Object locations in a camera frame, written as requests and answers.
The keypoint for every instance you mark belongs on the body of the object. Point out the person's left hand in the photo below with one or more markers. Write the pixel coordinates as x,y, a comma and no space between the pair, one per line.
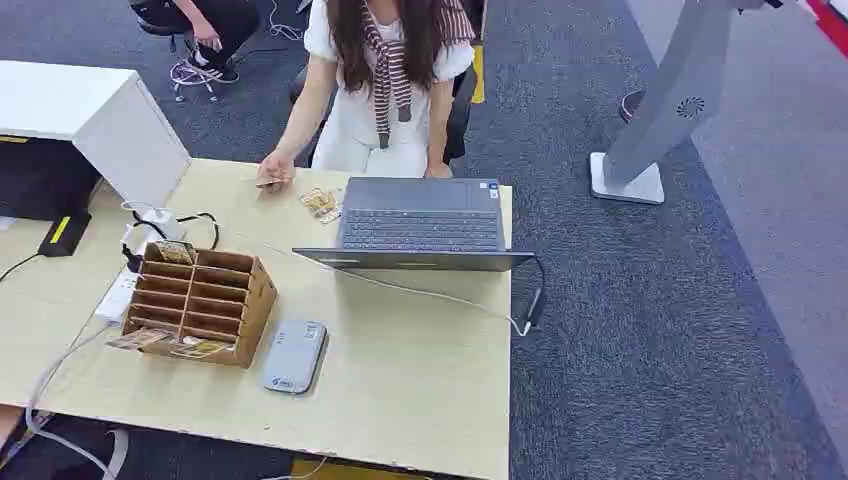
438,171

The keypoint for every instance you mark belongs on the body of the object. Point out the person's right hand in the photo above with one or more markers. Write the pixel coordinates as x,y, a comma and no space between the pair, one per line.
275,169

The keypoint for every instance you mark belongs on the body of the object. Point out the dark grey laptop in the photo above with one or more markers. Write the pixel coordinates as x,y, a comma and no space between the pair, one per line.
420,222

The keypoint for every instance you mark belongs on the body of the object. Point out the pile of printed cards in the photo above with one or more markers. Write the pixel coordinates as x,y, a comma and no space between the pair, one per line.
321,204

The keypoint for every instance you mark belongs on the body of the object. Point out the person at desk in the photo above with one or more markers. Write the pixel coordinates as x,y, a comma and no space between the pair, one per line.
361,126

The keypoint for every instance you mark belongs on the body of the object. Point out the stool with chrome base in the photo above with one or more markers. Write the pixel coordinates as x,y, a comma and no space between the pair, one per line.
192,76

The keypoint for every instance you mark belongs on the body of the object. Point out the white plug adapter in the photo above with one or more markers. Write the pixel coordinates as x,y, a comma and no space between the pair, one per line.
159,222

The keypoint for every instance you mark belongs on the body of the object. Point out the cards standing in slot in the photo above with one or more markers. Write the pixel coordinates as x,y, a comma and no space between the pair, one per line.
175,252

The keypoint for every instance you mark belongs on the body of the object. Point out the person on stool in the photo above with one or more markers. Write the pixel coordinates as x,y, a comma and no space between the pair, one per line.
218,26

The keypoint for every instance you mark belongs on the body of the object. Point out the wooden card box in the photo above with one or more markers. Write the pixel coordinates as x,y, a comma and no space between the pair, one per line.
212,311

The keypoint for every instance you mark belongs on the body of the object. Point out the white cabinet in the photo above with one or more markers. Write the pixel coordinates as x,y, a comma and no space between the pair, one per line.
119,126

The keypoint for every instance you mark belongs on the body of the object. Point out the grey card reader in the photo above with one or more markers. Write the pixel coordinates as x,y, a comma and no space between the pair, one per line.
295,358

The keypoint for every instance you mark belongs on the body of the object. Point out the printed card lying flat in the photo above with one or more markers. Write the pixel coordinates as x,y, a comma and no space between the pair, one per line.
199,347
139,339

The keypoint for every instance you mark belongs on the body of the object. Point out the white power strip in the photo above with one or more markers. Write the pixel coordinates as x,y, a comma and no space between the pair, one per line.
118,297

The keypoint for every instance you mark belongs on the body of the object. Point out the dark round floor object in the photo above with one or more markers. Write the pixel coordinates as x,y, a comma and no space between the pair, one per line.
629,104

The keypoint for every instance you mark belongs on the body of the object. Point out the black stand with yellow stripe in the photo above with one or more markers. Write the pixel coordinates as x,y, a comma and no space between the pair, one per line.
64,233

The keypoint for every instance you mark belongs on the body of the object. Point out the grey floor stand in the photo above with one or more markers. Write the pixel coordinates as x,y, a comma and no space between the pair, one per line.
669,93

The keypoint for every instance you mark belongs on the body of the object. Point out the yellow panel under desk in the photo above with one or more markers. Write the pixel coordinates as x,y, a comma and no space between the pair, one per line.
344,472

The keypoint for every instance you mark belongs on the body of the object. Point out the yellow post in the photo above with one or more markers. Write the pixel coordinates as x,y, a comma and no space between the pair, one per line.
478,73

